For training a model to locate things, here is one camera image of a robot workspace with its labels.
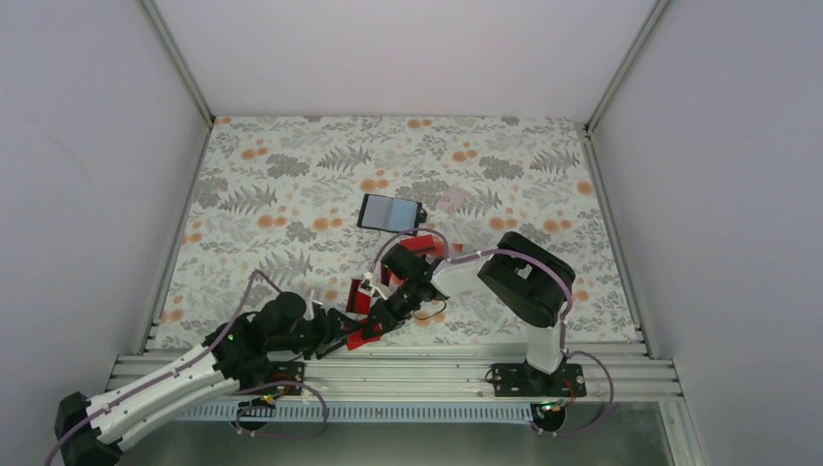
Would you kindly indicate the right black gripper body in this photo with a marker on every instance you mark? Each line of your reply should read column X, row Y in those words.
column 410, row 302

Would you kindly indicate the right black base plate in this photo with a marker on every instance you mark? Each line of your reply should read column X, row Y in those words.
column 539, row 383

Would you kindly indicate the red card black stripe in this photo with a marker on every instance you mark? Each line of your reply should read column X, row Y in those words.
column 356, row 340

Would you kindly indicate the floral patterned table mat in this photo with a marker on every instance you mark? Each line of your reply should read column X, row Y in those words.
column 277, row 200

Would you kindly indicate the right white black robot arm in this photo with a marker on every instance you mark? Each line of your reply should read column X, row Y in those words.
column 534, row 284

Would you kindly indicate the aluminium rail frame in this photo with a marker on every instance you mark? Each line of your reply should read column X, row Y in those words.
column 460, row 384

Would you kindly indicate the white floral card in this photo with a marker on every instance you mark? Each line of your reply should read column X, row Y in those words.
column 453, row 198

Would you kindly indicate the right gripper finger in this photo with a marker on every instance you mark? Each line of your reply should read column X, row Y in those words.
column 383, row 313
column 376, row 326

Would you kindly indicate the red card lower left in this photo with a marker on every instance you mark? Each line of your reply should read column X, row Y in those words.
column 360, row 297

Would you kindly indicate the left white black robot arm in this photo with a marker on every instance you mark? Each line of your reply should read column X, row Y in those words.
column 255, row 353

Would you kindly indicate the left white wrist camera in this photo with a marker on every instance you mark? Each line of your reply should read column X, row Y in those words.
column 309, row 311

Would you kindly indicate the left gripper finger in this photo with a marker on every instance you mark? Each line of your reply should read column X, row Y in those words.
column 340, row 322
column 339, row 344

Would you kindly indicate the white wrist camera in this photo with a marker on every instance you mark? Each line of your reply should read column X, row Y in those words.
column 373, row 287
column 309, row 311

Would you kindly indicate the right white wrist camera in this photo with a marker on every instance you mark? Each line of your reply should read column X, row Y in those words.
column 373, row 287

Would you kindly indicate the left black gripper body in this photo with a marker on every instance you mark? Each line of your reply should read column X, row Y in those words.
column 310, row 339

